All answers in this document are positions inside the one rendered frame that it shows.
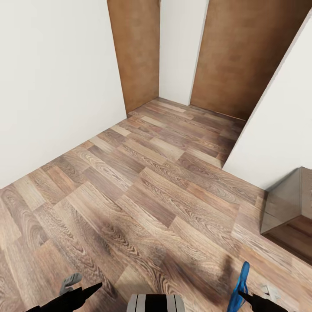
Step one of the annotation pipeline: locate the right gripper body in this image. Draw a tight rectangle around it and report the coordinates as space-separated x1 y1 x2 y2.
252 294 287 312

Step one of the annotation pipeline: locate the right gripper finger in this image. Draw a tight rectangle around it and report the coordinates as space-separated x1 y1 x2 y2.
238 291 252 305

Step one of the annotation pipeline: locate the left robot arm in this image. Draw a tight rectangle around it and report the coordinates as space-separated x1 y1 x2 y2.
26 273 103 312

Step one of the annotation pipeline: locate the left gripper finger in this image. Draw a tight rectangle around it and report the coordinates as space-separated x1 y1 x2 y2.
83 282 103 303

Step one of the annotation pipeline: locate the robot trunk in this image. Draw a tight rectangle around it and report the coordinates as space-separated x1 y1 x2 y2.
127 294 185 312

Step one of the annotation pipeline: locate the sandal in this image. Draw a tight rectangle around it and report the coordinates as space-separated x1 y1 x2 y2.
227 261 250 312

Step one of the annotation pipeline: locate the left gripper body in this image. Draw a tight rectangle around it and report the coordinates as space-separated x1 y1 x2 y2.
49 287 84 312

